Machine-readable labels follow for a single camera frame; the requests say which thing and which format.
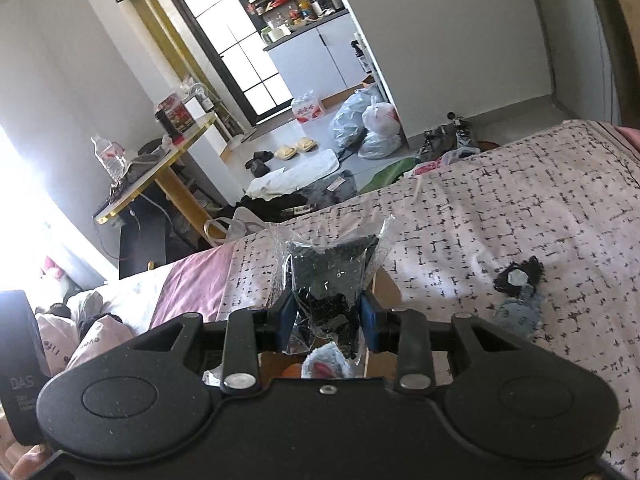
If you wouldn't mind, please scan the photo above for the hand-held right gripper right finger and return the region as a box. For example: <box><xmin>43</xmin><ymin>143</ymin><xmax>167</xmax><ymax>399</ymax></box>
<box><xmin>358</xmin><ymin>290</ymin><xmax>534</xmax><ymax>395</ymax></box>

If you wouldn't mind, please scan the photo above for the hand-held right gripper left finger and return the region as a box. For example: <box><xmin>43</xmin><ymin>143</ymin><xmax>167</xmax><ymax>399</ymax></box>
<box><xmin>127</xmin><ymin>291</ymin><xmax>297</xmax><ymax>395</ymax></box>

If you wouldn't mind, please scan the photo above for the brown cardboard box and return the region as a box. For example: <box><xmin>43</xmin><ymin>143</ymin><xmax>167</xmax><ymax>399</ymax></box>
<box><xmin>257</xmin><ymin>266</ymin><xmax>404</xmax><ymax>380</ymax></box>

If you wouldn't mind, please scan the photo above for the blue fluffy plush toy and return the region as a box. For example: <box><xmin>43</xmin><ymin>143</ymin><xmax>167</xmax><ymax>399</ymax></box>
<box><xmin>302</xmin><ymin>341</ymin><xmax>354</xmax><ymax>379</ymax></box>

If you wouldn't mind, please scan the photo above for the clear bag of black items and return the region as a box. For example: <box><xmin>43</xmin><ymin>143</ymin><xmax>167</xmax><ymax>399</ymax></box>
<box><xmin>267</xmin><ymin>214</ymin><xmax>396</xmax><ymax>361</ymax></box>

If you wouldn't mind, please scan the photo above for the pale pink printed pillow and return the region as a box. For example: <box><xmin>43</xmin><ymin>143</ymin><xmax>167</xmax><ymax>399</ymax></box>
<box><xmin>37</xmin><ymin>310</ymin><xmax>77</xmax><ymax>376</ymax></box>

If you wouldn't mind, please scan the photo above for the grey white cloth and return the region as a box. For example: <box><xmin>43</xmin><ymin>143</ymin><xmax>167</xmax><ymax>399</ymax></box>
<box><xmin>67</xmin><ymin>287</ymin><xmax>104</xmax><ymax>319</ymax></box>

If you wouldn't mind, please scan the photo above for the pink plush toy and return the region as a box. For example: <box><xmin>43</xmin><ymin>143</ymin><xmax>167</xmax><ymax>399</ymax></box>
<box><xmin>42</xmin><ymin>255</ymin><xmax>66</xmax><ymax>281</ymax></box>

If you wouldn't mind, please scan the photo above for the white tote bag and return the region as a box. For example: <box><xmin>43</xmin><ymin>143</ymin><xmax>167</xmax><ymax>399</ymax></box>
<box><xmin>203</xmin><ymin>207</ymin><xmax>266</xmax><ymax>246</ymax></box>

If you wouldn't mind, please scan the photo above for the pile of dark clothes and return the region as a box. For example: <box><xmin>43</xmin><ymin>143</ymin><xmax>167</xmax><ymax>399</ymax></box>
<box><xmin>234</xmin><ymin>169</ymin><xmax>359</xmax><ymax>224</ymax></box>

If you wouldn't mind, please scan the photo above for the white floor mat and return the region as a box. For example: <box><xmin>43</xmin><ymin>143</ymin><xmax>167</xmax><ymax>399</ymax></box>
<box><xmin>244</xmin><ymin>148</ymin><xmax>341</xmax><ymax>196</ymax></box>

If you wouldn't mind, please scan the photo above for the grey blue fabric pouch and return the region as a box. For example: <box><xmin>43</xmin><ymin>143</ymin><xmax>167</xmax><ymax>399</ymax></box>
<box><xmin>492</xmin><ymin>284</ymin><xmax>545</xmax><ymax>337</ymax></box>

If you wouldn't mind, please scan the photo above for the green cloth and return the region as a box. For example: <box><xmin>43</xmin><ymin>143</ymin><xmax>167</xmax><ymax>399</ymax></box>
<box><xmin>372</xmin><ymin>157</ymin><xmax>421</xmax><ymax>191</ymax></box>

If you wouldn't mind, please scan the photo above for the pair of black slippers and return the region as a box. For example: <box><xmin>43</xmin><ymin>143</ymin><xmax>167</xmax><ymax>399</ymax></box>
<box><xmin>244</xmin><ymin>151</ymin><xmax>274</xmax><ymax>177</ymax></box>

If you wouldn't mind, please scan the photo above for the black cabinet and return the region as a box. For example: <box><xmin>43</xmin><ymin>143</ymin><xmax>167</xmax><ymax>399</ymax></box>
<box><xmin>117</xmin><ymin>204</ymin><xmax>169</xmax><ymax>279</ymax></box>

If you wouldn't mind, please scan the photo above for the black scrunchie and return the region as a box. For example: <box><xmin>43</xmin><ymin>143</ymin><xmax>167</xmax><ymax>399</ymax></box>
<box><xmin>492</xmin><ymin>255</ymin><xmax>547</xmax><ymax>295</ymax></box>

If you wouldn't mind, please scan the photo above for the clear plastic bag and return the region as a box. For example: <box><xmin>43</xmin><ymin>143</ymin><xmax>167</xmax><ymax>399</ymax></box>
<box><xmin>358</xmin><ymin>132</ymin><xmax>401</xmax><ymax>161</ymax></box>

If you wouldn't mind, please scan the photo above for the pair of grey shoes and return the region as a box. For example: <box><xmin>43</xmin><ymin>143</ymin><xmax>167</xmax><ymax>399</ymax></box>
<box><xmin>417</xmin><ymin>114</ymin><xmax>481</xmax><ymax>161</ymax></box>

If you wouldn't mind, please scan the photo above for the blue grey plastic bag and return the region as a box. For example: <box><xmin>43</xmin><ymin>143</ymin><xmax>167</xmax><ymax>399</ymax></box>
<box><xmin>332</xmin><ymin>90</ymin><xmax>374</xmax><ymax>149</ymax></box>

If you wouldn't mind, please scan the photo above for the white plastic bag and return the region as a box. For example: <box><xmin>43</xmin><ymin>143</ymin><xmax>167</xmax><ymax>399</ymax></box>
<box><xmin>361</xmin><ymin>101</ymin><xmax>402</xmax><ymax>136</ymax></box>

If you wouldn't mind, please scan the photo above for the gold rimmed round table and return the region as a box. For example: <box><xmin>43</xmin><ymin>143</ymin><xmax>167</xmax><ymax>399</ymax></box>
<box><xmin>94</xmin><ymin>112</ymin><xmax>219</xmax><ymax>249</ymax></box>

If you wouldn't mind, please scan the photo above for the pack of water bottles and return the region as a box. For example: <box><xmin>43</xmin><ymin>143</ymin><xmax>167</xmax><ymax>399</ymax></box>
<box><xmin>291</xmin><ymin>90</ymin><xmax>324</xmax><ymax>125</ymax></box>

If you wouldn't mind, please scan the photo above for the clear plastic water bottle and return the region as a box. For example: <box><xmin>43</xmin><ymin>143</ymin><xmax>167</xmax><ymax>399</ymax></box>
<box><xmin>91</xmin><ymin>134</ymin><xmax>126</xmax><ymax>184</ymax></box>

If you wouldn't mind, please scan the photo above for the white box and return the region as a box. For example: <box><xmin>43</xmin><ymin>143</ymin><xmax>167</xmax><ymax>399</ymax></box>
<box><xmin>183</xmin><ymin>94</ymin><xmax>207</xmax><ymax>121</ymax></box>

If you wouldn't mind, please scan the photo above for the red box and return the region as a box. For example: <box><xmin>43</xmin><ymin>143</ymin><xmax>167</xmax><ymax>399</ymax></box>
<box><xmin>154</xmin><ymin>94</ymin><xmax>195</xmax><ymax>136</ymax></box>

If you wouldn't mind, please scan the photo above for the white kitchen cabinet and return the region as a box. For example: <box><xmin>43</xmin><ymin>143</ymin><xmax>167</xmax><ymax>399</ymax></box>
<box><xmin>264</xmin><ymin>12</ymin><xmax>371</xmax><ymax>101</ymax></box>

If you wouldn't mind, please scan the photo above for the black spray bottle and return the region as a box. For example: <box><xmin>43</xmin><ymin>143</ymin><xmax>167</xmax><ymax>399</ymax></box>
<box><xmin>352</xmin><ymin>39</ymin><xmax>372</xmax><ymax>75</ymax></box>

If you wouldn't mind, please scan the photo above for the black framed glass door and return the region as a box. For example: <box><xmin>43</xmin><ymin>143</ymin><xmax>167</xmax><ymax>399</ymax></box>
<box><xmin>168</xmin><ymin>0</ymin><xmax>294</xmax><ymax>126</ymax></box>

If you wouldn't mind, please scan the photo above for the yellow curtain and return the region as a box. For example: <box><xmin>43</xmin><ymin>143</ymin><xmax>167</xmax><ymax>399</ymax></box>
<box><xmin>130</xmin><ymin>0</ymin><xmax>236</xmax><ymax>136</ymax></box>

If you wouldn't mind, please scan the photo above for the kitchen shelf with items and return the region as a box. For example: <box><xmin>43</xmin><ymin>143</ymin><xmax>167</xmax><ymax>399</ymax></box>
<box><xmin>232</xmin><ymin>0</ymin><xmax>349</xmax><ymax>44</ymax></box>

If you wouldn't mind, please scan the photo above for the pink bed sheet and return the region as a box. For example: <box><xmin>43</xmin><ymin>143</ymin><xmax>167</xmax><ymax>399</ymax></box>
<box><xmin>612</xmin><ymin>126</ymin><xmax>640</xmax><ymax>151</ymax></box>

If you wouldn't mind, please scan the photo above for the dark upright panel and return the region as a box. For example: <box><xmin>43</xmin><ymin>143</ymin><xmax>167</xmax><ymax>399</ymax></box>
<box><xmin>582</xmin><ymin>0</ymin><xmax>624</xmax><ymax>124</ymax></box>

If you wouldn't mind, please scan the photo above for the brown headboard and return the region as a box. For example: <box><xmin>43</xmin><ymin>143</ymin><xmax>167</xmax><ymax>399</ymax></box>
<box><xmin>602</xmin><ymin>0</ymin><xmax>640</xmax><ymax>129</ymax></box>

